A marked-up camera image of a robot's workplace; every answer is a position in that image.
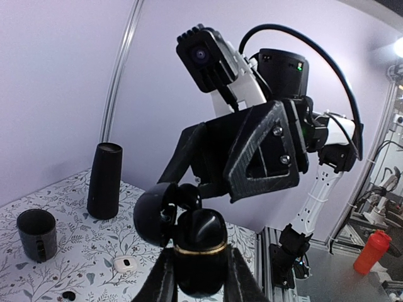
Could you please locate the black round earbud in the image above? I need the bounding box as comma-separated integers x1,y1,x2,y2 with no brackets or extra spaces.
62,291,76,301

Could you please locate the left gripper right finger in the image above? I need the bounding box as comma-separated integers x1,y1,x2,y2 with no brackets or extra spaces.
225,245,268,302

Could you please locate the orange bottle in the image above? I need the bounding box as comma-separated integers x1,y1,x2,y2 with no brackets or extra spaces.
353,230,392,275

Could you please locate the right aluminium frame post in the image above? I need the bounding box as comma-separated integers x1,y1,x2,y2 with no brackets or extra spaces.
99,0,145,142

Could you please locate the dark grey mug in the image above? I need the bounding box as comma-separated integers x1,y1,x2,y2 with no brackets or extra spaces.
16,209,57,262

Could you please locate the white case with black button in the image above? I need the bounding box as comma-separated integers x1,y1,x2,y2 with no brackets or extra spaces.
113,255,138,274

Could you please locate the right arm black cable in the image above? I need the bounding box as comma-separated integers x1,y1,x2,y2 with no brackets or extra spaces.
237,23,365,161

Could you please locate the floral patterned table mat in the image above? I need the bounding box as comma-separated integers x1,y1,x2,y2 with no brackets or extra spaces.
0,168,262,302

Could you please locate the black tapered vase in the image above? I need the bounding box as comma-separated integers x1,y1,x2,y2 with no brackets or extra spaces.
87,142,123,220

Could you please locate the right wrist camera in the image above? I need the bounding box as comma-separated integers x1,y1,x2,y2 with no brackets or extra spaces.
176,24,239,93

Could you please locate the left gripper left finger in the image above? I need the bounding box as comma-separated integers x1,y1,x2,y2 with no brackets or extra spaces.
132,248,178,302

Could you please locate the black gold-trimmed earbud case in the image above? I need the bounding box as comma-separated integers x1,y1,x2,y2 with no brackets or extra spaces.
133,182,228,298

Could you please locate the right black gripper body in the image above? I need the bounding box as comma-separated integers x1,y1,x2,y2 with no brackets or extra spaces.
193,99,309,201

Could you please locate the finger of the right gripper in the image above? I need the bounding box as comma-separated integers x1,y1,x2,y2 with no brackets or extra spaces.
198,179,231,199
157,123,207,184

